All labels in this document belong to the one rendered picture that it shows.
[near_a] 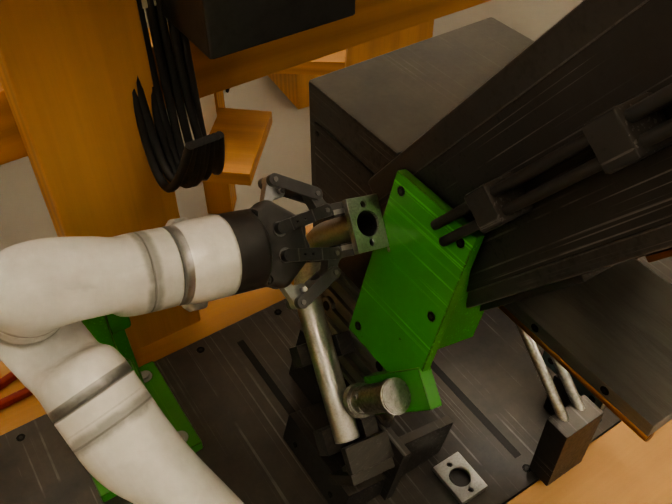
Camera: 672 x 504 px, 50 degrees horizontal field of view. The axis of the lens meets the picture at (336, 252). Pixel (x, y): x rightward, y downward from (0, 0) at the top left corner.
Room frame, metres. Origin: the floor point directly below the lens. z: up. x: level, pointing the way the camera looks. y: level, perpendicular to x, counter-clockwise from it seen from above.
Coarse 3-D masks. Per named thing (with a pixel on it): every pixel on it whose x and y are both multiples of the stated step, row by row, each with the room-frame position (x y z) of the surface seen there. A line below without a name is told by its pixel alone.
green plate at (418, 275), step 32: (416, 192) 0.53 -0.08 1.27; (384, 224) 0.54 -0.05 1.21; (416, 224) 0.51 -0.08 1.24; (448, 224) 0.48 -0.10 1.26; (384, 256) 0.52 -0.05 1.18; (416, 256) 0.50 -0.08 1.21; (448, 256) 0.47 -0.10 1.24; (384, 288) 0.51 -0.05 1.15; (416, 288) 0.48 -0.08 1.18; (448, 288) 0.45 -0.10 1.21; (352, 320) 0.52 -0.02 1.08; (384, 320) 0.49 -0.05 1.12; (416, 320) 0.46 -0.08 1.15; (448, 320) 0.45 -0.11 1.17; (384, 352) 0.47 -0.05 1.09; (416, 352) 0.45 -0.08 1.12
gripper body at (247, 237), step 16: (256, 208) 0.51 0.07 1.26; (272, 208) 0.51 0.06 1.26; (240, 224) 0.47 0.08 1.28; (256, 224) 0.48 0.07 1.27; (272, 224) 0.50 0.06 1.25; (240, 240) 0.45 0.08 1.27; (256, 240) 0.46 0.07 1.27; (272, 240) 0.49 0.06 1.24; (288, 240) 0.49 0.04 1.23; (304, 240) 0.50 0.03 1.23; (256, 256) 0.45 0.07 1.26; (272, 256) 0.48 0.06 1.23; (256, 272) 0.44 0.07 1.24; (272, 272) 0.46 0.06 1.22; (288, 272) 0.47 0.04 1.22; (240, 288) 0.43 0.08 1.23; (256, 288) 0.45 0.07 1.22; (272, 288) 0.47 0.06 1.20
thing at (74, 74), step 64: (0, 0) 0.63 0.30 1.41; (64, 0) 0.66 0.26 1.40; (128, 0) 0.69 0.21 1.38; (0, 64) 0.64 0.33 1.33; (64, 64) 0.65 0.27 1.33; (128, 64) 0.68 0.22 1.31; (64, 128) 0.64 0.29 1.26; (128, 128) 0.67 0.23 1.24; (64, 192) 0.62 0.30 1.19; (128, 192) 0.66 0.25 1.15; (192, 320) 0.69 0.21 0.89
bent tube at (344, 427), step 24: (360, 216) 0.55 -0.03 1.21; (312, 240) 0.56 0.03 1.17; (336, 240) 0.54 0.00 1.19; (360, 240) 0.51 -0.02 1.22; (384, 240) 0.53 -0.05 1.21; (312, 264) 0.56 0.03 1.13; (312, 312) 0.54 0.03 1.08; (312, 336) 0.52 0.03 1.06; (312, 360) 0.50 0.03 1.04; (336, 360) 0.50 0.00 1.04; (336, 384) 0.48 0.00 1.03; (336, 408) 0.46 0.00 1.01; (336, 432) 0.44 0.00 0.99
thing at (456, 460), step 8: (456, 456) 0.46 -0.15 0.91; (440, 464) 0.45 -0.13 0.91; (456, 464) 0.45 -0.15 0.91; (464, 464) 0.45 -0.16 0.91; (440, 472) 0.43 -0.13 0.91; (448, 472) 0.43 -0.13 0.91; (472, 472) 0.43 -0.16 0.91; (448, 480) 0.42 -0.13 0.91; (472, 480) 0.42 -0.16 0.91; (480, 480) 0.42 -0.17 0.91; (448, 488) 0.42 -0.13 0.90; (456, 488) 0.41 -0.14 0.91; (464, 488) 0.41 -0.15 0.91; (472, 488) 0.42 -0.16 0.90; (480, 488) 0.41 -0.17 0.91; (456, 496) 0.40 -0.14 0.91; (464, 496) 0.40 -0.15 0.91; (472, 496) 0.40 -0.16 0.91
